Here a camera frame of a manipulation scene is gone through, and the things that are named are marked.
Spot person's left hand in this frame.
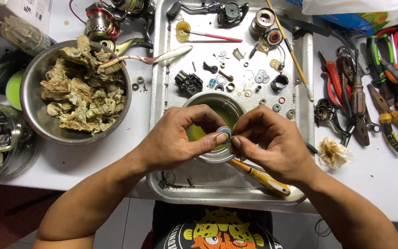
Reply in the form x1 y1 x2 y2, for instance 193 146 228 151
140 104 231 173

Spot person's right hand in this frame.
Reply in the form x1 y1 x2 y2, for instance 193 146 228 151
229 105 319 186

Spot small silver bearing ring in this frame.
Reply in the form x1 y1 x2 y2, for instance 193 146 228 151
216 126 233 139

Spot black reel body housing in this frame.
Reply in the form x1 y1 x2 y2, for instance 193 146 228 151
174 70 204 97

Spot single crumpled dirty tissue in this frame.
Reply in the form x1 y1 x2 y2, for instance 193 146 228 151
317 136 354 169

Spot small steel bowl yellow liquid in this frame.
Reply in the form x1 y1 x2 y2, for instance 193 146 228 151
182 91 247 164

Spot scattered small reel parts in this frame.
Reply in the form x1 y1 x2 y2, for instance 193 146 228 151
191 47 297 120

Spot black lever part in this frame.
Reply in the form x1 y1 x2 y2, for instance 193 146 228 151
203 61 219 74

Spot white dirty toothbrush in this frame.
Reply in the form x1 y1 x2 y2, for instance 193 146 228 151
98 45 193 75

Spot large metal tray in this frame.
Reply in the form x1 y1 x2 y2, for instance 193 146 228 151
146 0 316 207

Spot black printed t-shirt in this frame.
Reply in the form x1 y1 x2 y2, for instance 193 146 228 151
140 200 284 249

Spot heap of dirty crumpled tissues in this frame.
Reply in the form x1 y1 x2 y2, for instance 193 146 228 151
40 35 127 135

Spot small yellow grease cup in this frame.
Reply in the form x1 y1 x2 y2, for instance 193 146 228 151
175 20 192 42

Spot red and black rotor part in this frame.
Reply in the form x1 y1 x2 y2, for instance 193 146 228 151
263 28 284 47

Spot silver wrench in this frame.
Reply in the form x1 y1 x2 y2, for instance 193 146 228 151
336 46 371 75

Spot silver metal reel spool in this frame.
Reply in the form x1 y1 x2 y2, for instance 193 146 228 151
249 7 276 39

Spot red and gold fishing reel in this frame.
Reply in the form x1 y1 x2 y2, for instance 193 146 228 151
84 0 157 56

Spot large steel bowl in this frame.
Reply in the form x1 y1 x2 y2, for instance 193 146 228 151
20 39 133 146

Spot blue tissue packet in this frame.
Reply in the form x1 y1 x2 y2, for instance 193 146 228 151
285 0 398 37

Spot green round lid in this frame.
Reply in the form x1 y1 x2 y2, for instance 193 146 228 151
5 69 25 111

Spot white cardboard box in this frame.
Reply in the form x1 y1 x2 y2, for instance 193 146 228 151
0 0 53 34

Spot yellow-handled screwdriver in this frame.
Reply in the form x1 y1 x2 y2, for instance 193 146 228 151
229 158 291 198

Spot black reel frame part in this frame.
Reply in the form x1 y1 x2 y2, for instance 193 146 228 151
314 98 355 148

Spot black cylindrical ring part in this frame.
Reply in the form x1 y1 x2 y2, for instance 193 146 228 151
270 74 290 92

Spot red-handled pliers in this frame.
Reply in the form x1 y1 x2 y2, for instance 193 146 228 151
317 51 352 108

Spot brown-handled screwdriver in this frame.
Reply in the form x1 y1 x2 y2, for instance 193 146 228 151
350 48 371 147

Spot long bamboo-handled brush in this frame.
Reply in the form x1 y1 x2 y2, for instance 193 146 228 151
265 0 314 102

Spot red-handled small paintbrush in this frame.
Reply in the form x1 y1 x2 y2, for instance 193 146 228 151
183 29 244 43

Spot yellow-handled pliers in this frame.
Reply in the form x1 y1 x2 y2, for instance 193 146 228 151
367 83 398 155

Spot black reel handle assembly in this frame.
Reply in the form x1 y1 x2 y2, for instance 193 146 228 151
166 1 250 27

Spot red cable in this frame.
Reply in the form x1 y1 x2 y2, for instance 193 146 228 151
68 0 88 25

